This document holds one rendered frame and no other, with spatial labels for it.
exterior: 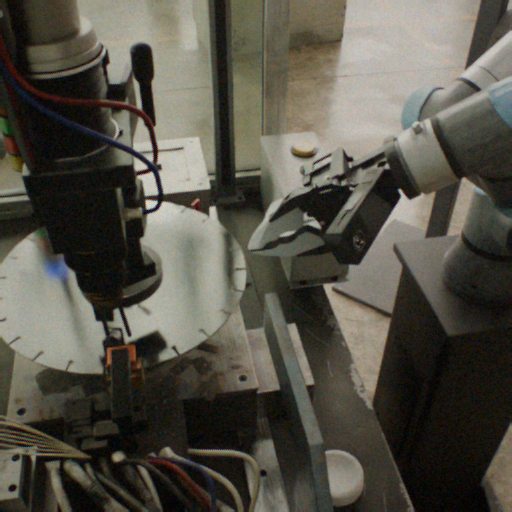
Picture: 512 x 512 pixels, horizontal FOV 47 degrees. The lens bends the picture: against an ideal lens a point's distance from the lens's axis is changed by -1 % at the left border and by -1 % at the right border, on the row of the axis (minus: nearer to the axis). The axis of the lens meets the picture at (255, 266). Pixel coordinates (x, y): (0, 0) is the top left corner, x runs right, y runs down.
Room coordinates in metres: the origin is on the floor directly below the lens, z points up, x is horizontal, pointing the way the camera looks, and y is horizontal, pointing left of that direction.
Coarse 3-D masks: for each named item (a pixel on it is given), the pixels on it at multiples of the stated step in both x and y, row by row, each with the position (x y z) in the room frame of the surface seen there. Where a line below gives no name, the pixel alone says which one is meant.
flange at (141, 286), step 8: (144, 248) 0.62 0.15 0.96; (152, 256) 0.60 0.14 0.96; (160, 264) 0.59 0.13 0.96; (160, 272) 0.57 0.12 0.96; (144, 280) 0.55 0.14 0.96; (152, 280) 0.55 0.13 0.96; (128, 288) 0.54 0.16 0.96; (136, 288) 0.54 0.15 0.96; (144, 288) 0.54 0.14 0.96; (152, 288) 0.55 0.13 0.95; (128, 296) 0.53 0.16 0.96; (136, 296) 0.53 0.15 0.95
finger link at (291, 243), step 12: (300, 228) 0.56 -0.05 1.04; (312, 228) 0.56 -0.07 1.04; (276, 240) 0.57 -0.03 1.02; (288, 240) 0.56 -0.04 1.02; (300, 240) 0.55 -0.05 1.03; (312, 240) 0.55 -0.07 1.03; (252, 252) 0.56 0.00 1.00; (264, 252) 0.55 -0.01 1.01; (276, 252) 0.55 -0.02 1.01; (288, 252) 0.55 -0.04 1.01; (300, 252) 0.55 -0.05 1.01
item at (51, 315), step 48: (48, 240) 0.65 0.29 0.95; (144, 240) 0.65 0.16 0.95; (192, 240) 0.65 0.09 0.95; (0, 288) 0.55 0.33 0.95; (48, 288) 0.55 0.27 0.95; (192, 288) 0.55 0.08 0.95; (240, 288) 0.55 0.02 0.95; (0, 336) 0.47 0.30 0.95; (48, 336) 0.47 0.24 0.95; (96, 336) 0.47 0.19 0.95; (144, 336) 0.47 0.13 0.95; (192, 336) 0.47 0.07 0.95
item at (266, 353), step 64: (64, 0) 0.40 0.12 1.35; (64, 128) 0.38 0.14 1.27; (128, 128) 0.43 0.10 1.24; (64, 192) 0.36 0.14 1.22; (64, 256) 0.40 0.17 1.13; (256, 320) 0.68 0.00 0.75; (192, 384) 0.47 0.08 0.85; (256, 384) 0.47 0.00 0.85; (192, 448) 0.44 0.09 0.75; (256, 448) 0.44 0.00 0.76; (320, 448) 0.29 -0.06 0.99
